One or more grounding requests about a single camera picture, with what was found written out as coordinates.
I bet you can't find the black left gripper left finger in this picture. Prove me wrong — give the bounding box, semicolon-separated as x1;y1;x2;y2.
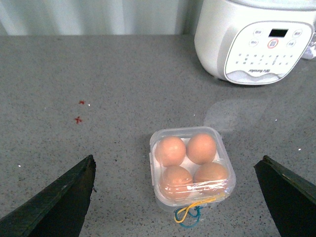
0;155;96;237

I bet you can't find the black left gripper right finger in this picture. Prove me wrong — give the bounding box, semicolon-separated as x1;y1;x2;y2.
254;156;316;237

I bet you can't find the brown egg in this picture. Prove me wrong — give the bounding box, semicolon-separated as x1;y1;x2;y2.
186;133;217;165
159;166;193;200
155;136;186;167
194;162;229;190

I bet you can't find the clear plastic egg box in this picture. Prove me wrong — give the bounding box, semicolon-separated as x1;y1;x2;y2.
149;126;236;212

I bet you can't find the blue rubber band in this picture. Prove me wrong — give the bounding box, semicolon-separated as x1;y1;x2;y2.
174;205;203;229

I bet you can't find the yellow rubber band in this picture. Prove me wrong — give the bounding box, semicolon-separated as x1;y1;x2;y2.
174;197;217;223

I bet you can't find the white Joyoung blender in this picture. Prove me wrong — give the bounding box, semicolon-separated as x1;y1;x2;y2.
194;0;316;85

